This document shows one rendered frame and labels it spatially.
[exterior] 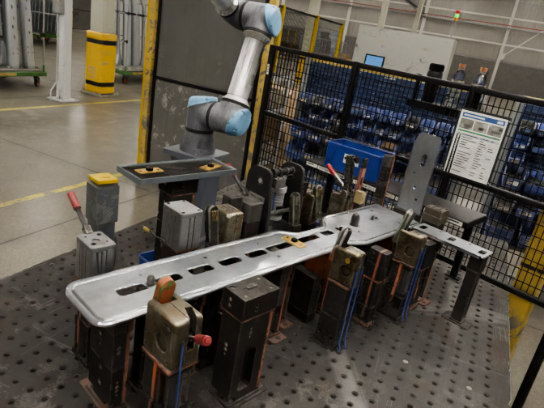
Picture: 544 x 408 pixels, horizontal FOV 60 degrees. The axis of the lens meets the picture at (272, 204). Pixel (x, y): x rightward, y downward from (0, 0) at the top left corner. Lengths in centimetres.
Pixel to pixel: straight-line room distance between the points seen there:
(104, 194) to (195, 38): 313
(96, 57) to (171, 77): 486
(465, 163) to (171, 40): 305
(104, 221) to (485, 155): 159
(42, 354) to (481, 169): 182
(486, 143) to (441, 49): 630
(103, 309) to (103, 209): 39
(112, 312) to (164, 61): 370
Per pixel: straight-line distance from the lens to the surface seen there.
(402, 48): 859
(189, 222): 135
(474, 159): 227
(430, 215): 203
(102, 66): 932
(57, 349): 149
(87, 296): 115
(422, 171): 206
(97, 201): 139
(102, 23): 932
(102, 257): 124
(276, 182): 160
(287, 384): 143
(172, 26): 456
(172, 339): 98
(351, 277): 146
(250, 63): 192
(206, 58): 432
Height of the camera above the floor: 162
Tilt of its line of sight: 20 degrees down
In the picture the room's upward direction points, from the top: 10 degrees clockwise
